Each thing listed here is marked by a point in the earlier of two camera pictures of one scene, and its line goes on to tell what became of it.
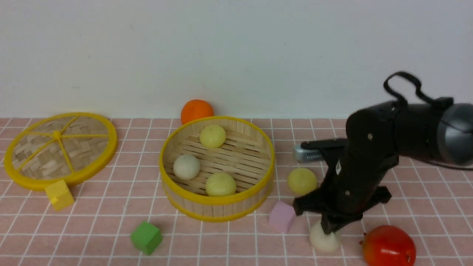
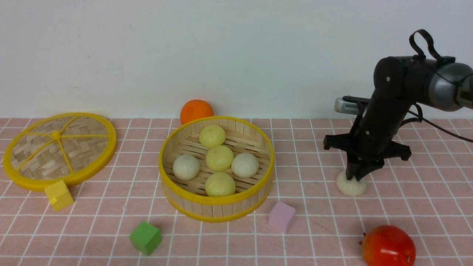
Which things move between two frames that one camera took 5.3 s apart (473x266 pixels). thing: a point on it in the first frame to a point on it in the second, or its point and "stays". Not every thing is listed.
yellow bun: [302, 181] to [219, 158]
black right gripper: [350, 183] to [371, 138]
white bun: [322, 241] to [245, 165]
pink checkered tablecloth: [432, 201] stays
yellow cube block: [59, 195] stays
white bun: [186, 167] stays
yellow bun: [212, 136] stays
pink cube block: [281, 217] stays
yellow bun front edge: [220, 184] stays
